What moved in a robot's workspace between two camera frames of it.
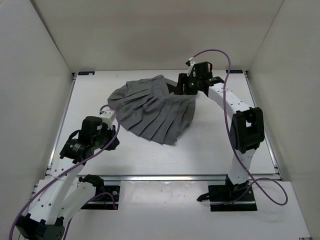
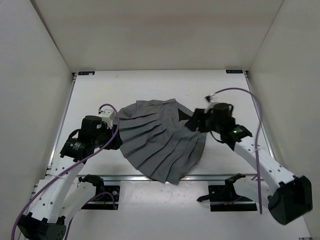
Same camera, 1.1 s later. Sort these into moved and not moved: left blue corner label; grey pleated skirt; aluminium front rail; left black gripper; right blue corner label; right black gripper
Moved: right black gripper; grey pleated skirt
Not moved: left blue corner label; aluminium front rail; left black gripper; right blue corner label
